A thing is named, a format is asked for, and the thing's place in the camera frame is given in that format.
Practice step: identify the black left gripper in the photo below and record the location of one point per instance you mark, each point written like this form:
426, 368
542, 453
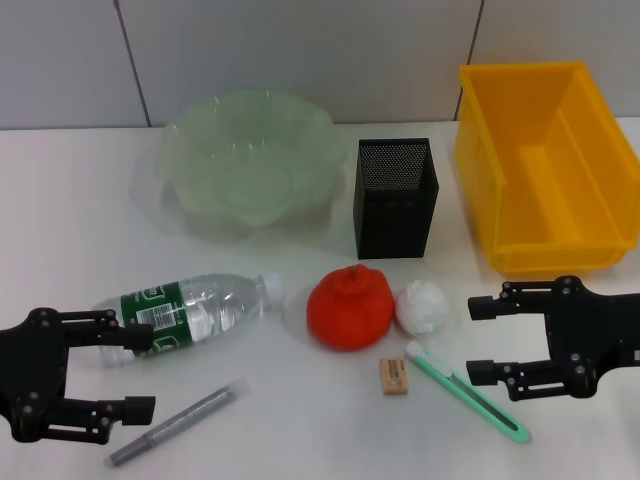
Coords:
32, 365

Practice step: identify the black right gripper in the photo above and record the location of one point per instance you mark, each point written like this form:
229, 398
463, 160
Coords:
595, 335

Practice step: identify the mint green utility knife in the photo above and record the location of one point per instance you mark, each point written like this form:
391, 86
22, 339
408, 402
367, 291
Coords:
450, 382

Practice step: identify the white paper ball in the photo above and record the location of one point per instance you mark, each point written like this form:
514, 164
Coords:
422, 307

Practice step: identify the clear green-label water bottle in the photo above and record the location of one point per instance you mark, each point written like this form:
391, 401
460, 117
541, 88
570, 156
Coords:
220, 305

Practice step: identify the orange fruit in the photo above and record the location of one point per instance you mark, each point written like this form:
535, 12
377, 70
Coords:
350, 310

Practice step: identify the silver grey marker pen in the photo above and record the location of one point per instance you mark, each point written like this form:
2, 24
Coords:
185, 417

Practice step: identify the beige eraser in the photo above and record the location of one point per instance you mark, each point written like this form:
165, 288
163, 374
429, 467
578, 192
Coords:
395, 377

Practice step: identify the black mesh pen holder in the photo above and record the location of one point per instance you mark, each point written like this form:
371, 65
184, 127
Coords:
395, 220

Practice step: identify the translucent green fruit bowl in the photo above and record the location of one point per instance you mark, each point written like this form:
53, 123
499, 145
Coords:
250, 150

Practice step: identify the yellow plastic bin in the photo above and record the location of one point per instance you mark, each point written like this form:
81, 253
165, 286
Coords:
550, 200

